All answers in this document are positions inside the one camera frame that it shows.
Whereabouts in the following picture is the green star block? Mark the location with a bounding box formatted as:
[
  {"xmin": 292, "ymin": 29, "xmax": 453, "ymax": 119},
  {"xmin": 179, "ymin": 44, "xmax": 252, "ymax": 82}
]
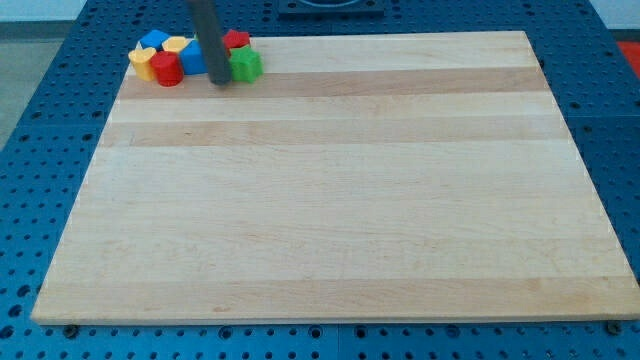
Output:
[{"xmin": 229, "ymin": 45, "xmax": 263, "ymax": 83}]

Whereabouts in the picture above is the red star block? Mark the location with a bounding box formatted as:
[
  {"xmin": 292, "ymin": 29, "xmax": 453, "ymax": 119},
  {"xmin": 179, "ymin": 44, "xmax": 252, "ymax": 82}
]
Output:
[{"xmin": 222, "ymin": 29, "xmax": 251, "ymax": 52}]

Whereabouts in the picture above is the wooden board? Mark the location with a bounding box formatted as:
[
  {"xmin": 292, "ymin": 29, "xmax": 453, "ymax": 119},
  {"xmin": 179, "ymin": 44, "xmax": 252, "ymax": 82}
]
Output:
[{"xmin": 31, "ymin": 31, "xmax": 639, "ymax": 325}]

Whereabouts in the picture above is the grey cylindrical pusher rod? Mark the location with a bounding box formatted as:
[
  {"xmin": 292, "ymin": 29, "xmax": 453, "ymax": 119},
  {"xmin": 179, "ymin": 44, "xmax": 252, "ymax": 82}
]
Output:
[{"xmin": 186, "ymin": 0, "xmax": 232, "ymax": 87}]

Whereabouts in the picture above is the blue cube block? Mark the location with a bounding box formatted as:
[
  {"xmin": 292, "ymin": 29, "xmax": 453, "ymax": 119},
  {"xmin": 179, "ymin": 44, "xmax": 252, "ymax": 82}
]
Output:
[{"xmin": 179, "ymin": 40, "xmax": 207, "ymax": 75}]

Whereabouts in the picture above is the red cylinder block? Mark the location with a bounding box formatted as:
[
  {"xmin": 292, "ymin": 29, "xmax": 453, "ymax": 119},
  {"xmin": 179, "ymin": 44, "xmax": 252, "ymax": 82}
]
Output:
[{"xmin": 150, "ymin": 51, "xmax": 184, "ymax": 87}]

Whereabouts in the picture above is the yellow round block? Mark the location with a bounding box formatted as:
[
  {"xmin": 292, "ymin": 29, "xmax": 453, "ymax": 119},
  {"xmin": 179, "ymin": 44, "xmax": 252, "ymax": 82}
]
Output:
[{"xmin": 162, "ymin": 36, "xmax": 191, "ymax": 54}]

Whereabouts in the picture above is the yellow heart block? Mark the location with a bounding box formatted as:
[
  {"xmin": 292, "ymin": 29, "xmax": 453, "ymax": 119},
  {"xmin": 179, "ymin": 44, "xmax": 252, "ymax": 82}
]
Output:
[{"xmin": 128, "ymin": 47, "xmax": 157, "ymax": 81}]

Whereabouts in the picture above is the blue pentagon block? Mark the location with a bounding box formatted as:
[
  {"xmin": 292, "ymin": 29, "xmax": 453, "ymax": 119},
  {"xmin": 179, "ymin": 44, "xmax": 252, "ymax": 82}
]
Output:
[{"xmin": 139, "ymin": 29, "xmax": 170, "ymax": 51}]

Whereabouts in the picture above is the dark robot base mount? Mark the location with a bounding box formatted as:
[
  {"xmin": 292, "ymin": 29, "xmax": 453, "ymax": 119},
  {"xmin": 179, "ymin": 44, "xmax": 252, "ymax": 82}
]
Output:
[{"xmin": 275, "ymin": 0, "xmax": 386, "ymax": 18}]

